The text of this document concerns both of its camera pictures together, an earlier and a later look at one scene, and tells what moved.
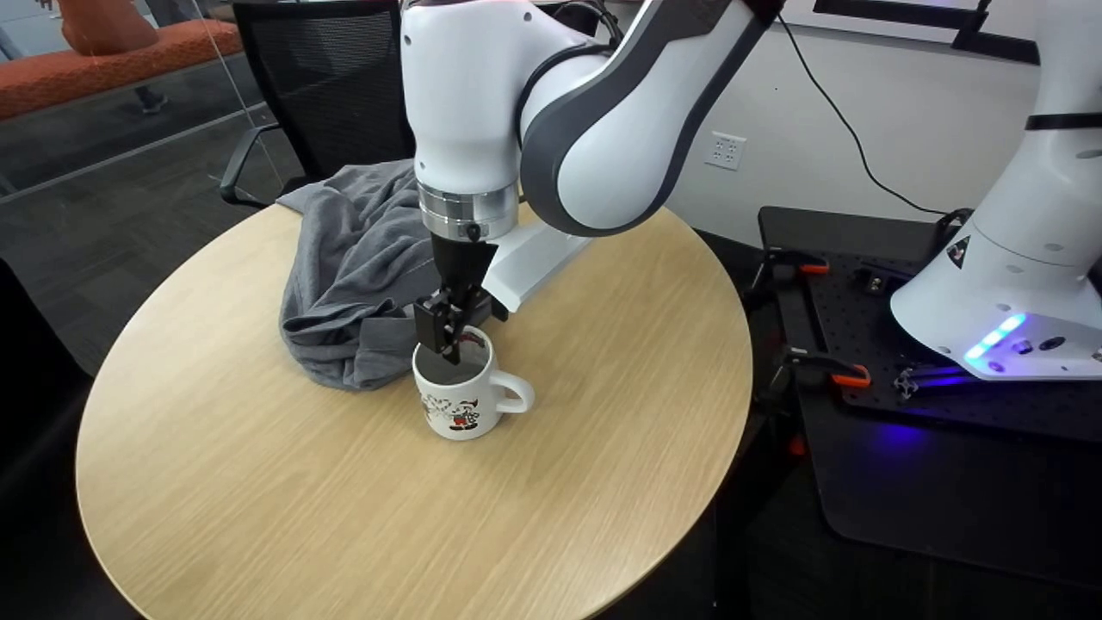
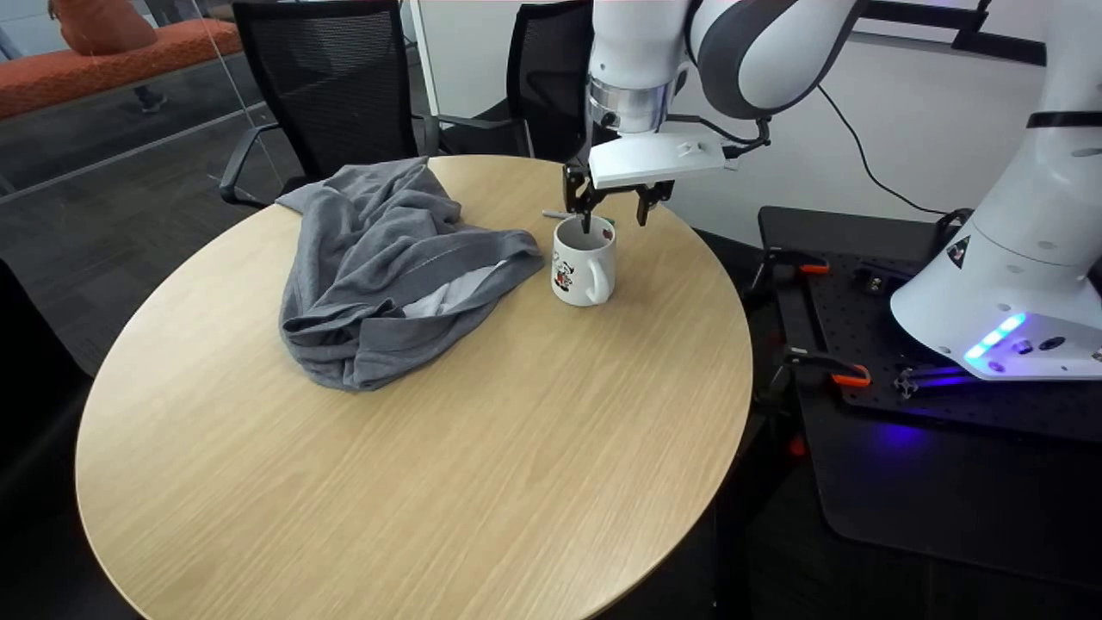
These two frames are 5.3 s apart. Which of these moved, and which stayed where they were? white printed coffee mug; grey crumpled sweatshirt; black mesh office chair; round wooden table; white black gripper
Moved: white printed coffee mug; white black gripper
Stayed: round wooden table; grey crumpled sweatshirt; black mesh office chair
